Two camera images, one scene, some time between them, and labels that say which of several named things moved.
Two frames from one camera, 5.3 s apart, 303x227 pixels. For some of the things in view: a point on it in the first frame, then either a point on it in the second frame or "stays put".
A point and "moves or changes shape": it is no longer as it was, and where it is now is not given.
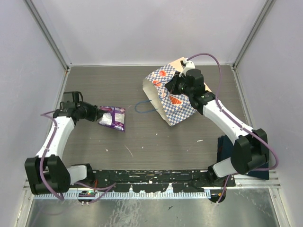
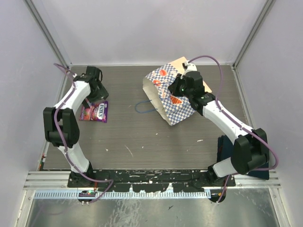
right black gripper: [171, 85] stays put
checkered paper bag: [169, 107] stays put
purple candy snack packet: [115, 117] moves or changes shape
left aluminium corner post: [40, 13] stays put
